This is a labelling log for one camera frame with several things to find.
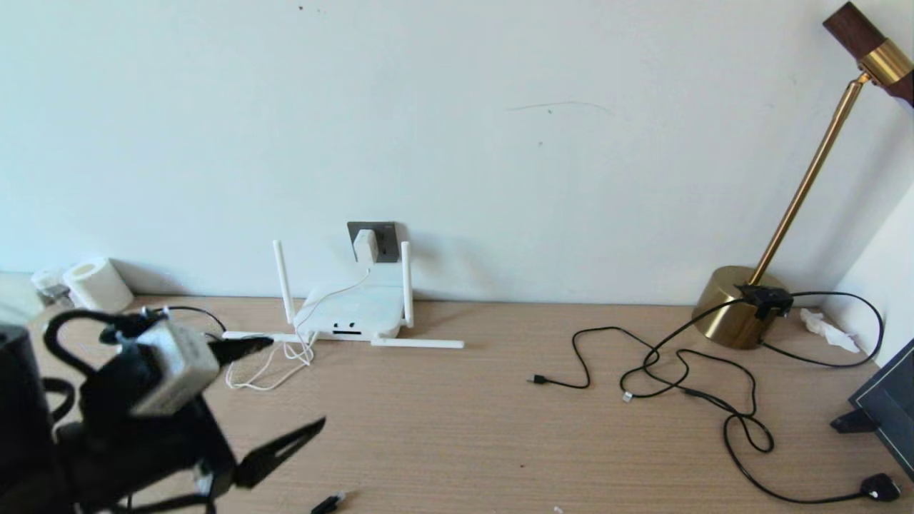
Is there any brass desk lamp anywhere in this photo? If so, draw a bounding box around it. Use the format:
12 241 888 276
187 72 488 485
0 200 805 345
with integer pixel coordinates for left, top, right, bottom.
690 0 914 351

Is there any black ethernet cable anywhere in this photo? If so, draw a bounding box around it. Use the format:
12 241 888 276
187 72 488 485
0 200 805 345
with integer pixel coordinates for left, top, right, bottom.
166 306 348 514

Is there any thin white adapter cable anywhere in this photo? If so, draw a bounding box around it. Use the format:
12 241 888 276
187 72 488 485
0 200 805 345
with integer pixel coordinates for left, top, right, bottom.
226 264 372 392

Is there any black usb charging cable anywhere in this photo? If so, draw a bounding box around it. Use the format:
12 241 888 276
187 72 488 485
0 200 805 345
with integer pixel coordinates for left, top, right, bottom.
527 326 775 454

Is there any grey wall power socket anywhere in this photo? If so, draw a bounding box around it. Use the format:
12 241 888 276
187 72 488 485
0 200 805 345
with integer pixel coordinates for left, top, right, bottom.
348 221 398 263

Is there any white toilet paper roll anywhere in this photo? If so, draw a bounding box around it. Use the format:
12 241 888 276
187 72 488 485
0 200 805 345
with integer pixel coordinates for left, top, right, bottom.
63 257 134 313

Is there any small clear plastic container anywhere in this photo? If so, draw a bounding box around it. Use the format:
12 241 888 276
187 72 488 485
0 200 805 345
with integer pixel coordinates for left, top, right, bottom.
30 268 72 308

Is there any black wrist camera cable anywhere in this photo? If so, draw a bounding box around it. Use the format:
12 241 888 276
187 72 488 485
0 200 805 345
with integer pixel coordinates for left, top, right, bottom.
41 306 174 379

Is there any black inline cord switch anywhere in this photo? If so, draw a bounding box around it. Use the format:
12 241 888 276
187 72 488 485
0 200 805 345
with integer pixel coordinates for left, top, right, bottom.
737 284 795 321

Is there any white wifi router with antennas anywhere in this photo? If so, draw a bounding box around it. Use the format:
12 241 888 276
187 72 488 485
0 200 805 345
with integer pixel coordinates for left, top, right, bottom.
224 241 465 351

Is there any black power plug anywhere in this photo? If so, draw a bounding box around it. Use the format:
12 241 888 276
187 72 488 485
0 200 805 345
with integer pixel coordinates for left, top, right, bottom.
860 473 903 502

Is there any black lamp power cord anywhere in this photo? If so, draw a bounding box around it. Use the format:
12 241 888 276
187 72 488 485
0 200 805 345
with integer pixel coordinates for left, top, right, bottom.
620 290 886 505

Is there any crumpled white tissue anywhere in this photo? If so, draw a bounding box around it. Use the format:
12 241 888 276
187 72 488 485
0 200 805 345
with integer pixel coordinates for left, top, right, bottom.
800 308 861 354

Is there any black oval desk grommet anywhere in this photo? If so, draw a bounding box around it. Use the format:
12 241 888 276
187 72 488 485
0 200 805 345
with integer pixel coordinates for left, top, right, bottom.
101 314 144 345

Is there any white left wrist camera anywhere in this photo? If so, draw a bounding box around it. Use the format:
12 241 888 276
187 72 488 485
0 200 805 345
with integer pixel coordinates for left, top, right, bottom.
132 319 220 418

